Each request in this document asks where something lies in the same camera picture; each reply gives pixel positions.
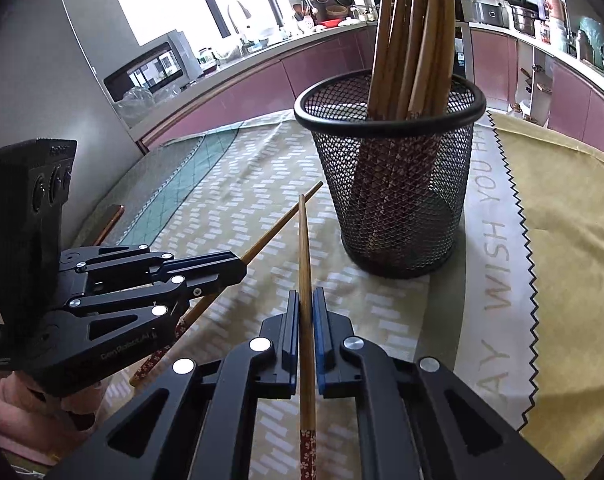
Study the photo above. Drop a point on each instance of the glass jar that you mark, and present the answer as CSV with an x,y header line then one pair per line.
x,y
208,58

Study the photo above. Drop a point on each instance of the bundle of wooden chopsticks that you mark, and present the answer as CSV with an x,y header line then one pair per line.
x,y
421,35

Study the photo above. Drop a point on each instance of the black mesh holder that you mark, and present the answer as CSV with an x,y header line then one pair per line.
x,y
451,170

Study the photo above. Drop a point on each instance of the silver metal container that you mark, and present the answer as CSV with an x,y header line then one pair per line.
x,y
486,14

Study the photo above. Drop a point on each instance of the clear plastic bag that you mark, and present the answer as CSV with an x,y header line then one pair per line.
x,y
142,102

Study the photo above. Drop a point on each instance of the white microwave oven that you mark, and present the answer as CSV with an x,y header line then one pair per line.
x,y
147,67

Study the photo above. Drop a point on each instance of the beige patterned tablecloth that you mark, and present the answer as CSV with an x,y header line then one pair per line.
x,y
232,195

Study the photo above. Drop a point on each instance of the brown floral-end chopstick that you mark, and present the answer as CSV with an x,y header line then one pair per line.
x,y
282,220
306,260

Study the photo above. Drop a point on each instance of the orange-edged flat object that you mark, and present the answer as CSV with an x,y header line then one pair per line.
x,y
111,220

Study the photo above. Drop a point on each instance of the pink thermos jug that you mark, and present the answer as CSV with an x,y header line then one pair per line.
x,y
555,6

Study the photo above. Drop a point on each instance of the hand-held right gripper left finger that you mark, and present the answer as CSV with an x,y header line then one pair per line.
x,y
292,340

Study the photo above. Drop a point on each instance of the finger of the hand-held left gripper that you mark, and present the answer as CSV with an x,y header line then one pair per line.
x,y
122,262
207,280

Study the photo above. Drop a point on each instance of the steel kitchen faucet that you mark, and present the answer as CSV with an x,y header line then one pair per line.
x,y
234,12

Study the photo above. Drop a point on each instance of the black built-in oven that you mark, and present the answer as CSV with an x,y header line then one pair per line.
x,y
464,60

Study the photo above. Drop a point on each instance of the teal plastic bag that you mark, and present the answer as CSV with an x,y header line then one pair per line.
x,y
599,40

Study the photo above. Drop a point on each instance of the pink lower kitchen cabinets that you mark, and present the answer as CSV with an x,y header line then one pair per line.
x,y
262,80
491,60

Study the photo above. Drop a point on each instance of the kitchen window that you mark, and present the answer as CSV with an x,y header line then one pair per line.
x,y
157,0

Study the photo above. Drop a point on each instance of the yellow cloth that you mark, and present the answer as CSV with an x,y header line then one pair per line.
x,y
571,260

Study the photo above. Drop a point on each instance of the person's left hand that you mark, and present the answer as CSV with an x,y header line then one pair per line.
x,y
89,399

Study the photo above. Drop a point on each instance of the wooden bowl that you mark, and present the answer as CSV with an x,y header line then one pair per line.
x,y
337,11

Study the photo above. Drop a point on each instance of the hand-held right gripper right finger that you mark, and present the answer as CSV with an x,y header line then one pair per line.
x,y
323,350

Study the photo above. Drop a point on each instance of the stacked steel pot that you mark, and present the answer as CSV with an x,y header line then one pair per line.
x,y
524,20

